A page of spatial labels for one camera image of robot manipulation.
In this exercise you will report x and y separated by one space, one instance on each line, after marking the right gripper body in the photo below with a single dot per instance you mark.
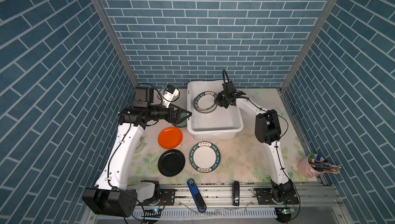
225 101

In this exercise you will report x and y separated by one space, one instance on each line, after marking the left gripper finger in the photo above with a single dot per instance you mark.
179 119
181 111

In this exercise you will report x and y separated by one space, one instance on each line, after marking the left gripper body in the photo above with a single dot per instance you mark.
158 113

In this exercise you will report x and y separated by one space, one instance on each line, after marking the green blue floral plate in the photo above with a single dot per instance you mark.
183 124

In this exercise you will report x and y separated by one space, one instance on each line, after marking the green rimmed white plate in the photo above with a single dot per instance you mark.
205 157
205 100

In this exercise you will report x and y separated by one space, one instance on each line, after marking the orange plastic plate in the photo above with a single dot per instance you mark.
170 138

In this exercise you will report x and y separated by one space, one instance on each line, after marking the orange sunburst plate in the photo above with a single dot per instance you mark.
206 111

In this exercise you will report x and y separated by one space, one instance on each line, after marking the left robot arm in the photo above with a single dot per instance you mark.
110 194

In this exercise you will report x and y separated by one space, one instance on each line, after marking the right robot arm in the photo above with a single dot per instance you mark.
267 132

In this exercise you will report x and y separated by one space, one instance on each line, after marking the white plastic bin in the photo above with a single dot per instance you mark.
223 123

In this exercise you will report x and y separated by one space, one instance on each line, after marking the black plate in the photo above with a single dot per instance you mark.
171 163

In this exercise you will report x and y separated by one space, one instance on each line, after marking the black handheld device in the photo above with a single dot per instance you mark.
236 193

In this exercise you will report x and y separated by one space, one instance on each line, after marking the blue handheld tool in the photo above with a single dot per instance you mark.
196 195

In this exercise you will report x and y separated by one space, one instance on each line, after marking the pink pen cup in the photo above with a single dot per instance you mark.
314 165

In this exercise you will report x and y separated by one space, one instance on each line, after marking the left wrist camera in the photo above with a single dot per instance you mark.
170 94

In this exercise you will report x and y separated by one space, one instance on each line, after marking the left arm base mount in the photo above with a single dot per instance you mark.
163 196

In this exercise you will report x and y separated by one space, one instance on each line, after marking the aluminium rail frame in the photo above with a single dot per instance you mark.
319 204

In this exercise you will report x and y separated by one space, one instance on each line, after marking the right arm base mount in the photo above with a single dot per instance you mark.
268 196

